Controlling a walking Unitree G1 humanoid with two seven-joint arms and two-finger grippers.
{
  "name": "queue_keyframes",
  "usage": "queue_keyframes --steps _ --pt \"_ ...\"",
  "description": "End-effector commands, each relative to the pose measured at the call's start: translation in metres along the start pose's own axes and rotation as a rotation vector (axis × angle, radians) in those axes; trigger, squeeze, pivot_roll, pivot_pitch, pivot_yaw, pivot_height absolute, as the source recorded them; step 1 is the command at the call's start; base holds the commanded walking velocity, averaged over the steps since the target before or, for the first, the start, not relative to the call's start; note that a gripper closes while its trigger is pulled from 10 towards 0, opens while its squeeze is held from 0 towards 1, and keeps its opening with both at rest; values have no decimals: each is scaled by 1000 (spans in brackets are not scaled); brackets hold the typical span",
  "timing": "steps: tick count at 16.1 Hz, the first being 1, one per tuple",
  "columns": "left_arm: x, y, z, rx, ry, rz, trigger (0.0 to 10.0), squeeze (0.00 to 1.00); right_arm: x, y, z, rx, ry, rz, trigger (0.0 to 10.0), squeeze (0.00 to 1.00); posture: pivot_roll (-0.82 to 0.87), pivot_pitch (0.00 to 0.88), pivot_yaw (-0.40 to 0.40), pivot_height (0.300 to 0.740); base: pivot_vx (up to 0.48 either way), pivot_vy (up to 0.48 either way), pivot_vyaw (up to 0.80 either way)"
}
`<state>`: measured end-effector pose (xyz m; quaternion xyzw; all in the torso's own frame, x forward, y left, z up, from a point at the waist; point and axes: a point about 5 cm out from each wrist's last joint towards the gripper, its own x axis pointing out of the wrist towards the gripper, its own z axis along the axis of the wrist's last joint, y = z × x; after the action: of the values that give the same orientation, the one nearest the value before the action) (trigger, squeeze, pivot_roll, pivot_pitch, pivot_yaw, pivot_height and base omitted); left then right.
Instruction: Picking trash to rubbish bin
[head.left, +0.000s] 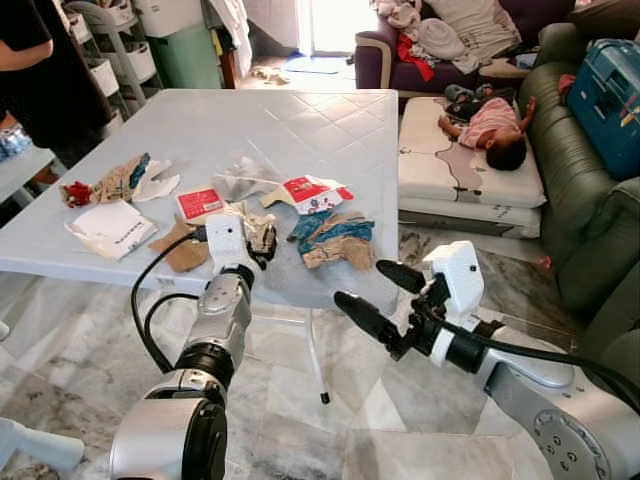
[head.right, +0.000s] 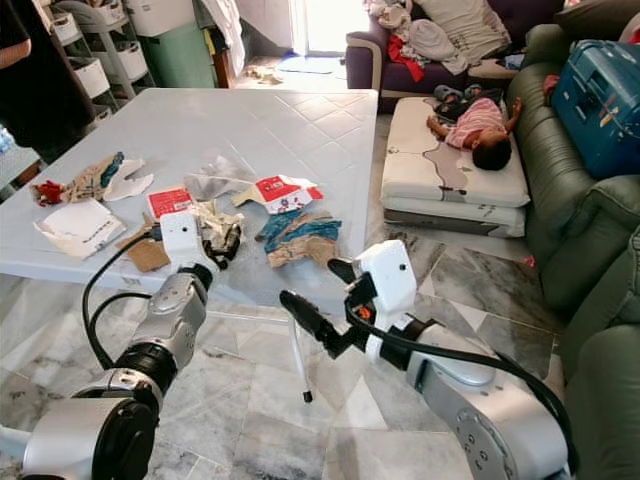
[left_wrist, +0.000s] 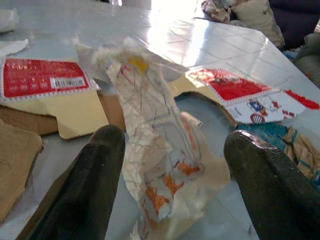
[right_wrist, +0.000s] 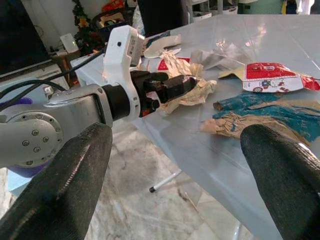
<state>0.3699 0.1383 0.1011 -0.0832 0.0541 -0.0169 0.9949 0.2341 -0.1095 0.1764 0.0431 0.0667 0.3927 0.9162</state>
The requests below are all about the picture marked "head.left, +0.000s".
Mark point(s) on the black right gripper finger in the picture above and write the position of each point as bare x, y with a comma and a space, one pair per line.
402, 276
370, 322

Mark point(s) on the blue brown wrapper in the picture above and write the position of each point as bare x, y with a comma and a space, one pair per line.
335, 238

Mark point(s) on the grey tissue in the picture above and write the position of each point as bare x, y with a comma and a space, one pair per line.
243, 180

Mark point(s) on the green bin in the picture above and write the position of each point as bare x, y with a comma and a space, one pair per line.
185, 60

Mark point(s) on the red white package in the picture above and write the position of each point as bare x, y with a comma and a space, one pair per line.
310, 192

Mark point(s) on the red card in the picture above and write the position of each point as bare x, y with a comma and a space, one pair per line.
200, 203

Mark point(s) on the white floor mattress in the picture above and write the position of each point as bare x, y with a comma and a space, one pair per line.
470, 185

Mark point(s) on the white paper napkin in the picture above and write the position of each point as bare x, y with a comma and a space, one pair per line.
160, 185

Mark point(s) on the small red floor scrap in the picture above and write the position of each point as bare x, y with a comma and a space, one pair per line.
545, 264

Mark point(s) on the white plastic folding table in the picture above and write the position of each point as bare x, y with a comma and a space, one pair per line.
250, 120

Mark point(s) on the white paper bag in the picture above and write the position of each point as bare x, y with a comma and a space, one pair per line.
110, 230

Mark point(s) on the sleeping child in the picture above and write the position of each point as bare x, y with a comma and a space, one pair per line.
490, 125

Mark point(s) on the green leather sofa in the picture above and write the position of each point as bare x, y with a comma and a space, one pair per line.
575, 210

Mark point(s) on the small red wrapper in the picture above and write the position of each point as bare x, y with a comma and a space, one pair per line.
77, 193

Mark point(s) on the blue door mat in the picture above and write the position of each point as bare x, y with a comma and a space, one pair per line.
315, 65

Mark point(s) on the purple sofa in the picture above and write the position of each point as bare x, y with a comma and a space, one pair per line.
375, 60

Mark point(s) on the red cloth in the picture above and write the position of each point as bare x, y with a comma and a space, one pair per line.
415, 58

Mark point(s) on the grey shelf rack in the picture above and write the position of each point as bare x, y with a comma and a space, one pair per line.
125, 60

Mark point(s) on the grey side table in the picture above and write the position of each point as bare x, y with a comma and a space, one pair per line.
20, 170

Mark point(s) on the white storage box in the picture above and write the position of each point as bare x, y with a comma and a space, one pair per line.
170, 15

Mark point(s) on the grey blanket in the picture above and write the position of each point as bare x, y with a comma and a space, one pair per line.
480, 30

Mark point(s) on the person in black clothes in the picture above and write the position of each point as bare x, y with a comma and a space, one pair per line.
50, 90

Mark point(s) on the blue hard case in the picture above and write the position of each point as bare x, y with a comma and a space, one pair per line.
610, 100

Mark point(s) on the white plastic leg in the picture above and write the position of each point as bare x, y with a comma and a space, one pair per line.
40, 445

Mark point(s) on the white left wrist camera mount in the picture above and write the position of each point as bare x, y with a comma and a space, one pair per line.
226, 240

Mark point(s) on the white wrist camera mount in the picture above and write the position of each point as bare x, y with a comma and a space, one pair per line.
226, 240
458, 275

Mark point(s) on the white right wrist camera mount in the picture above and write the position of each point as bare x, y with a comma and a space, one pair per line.
458, 275

